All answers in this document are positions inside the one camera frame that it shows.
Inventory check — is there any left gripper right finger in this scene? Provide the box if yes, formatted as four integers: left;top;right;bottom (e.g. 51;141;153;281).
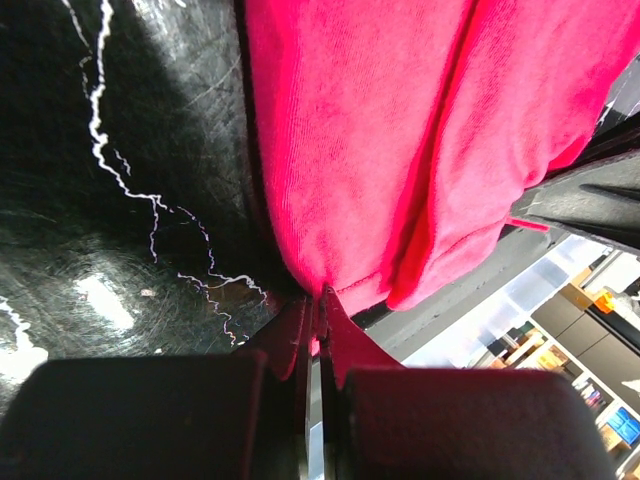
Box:
318;285;402;479

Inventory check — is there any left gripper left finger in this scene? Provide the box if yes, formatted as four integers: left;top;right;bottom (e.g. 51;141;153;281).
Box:
237;297;313;479

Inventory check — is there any red t-shirt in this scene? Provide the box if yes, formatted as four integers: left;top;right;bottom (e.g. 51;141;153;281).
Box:
244;1;639;315

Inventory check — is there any black marble pattern mat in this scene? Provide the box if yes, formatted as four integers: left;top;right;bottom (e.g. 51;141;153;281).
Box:
0;0;640;401

